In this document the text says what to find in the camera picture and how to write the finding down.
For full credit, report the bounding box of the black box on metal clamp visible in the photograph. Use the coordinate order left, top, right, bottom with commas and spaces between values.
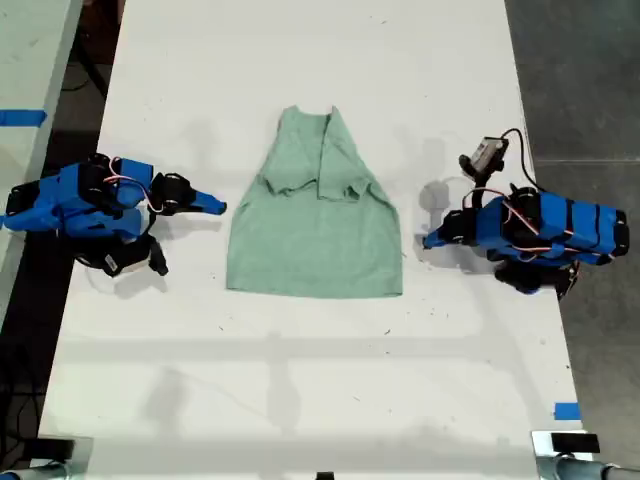
531, 430, 602, 457
21, 436, 95, 470

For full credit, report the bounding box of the pale green t-shirt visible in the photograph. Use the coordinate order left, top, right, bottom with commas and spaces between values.
225, 104, 404, 300

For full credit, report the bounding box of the black camera box white label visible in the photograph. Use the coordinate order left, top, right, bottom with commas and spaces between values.
101, 238, 152, 279

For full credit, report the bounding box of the long black camera cable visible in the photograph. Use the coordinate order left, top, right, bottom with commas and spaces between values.
501, 127, 545, 192

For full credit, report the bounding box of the long blue tape strip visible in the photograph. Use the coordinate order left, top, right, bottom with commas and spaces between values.
0, 108, 48, 128

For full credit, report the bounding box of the curved black camera stalk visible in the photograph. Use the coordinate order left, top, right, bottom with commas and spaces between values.
458, 154, 495, 202

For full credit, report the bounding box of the small blue tape square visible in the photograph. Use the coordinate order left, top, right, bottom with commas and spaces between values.
553, 401, 583, 422

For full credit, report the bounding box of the short black camera stalk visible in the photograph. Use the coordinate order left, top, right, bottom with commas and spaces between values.
146, 236, 169, 277

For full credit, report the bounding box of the grey black camera box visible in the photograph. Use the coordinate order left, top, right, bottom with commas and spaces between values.
471, 135, 511, 174

